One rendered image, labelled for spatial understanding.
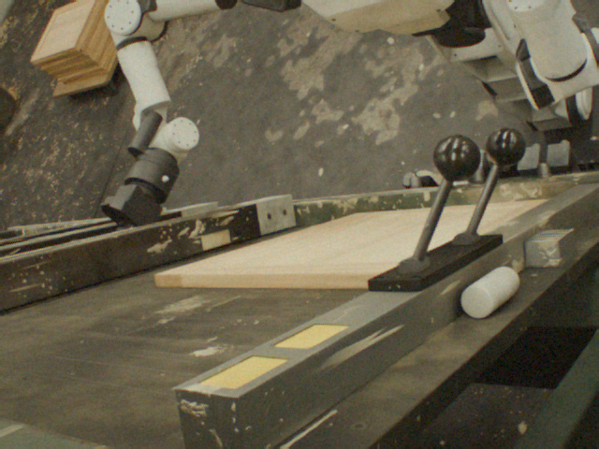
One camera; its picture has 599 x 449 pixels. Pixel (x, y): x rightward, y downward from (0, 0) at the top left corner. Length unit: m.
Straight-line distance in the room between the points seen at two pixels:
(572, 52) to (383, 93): 1.94
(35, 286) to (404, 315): 0.67
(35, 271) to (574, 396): 0.78
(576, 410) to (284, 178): 2.47
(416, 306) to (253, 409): 0.20
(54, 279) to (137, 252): 0.17
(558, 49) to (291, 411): 0.68
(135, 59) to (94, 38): 2.92
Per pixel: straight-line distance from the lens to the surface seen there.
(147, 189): 1.28
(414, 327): 0.52
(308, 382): 0.41
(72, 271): 1.09
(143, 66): 1.36
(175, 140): 1.29
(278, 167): 2.97
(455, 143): 0.53
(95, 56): 4.25
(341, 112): 2.92
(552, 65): 0.97
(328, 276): 0.78
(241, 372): 0.40
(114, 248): 1.14
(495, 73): 1.71
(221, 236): 1.32
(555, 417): 0.52
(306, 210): 1.48
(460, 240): 0.67
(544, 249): 0.77
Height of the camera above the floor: 1.95
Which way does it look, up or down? 45 degrees down
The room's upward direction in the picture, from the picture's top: 54 degrees counter-clockwise
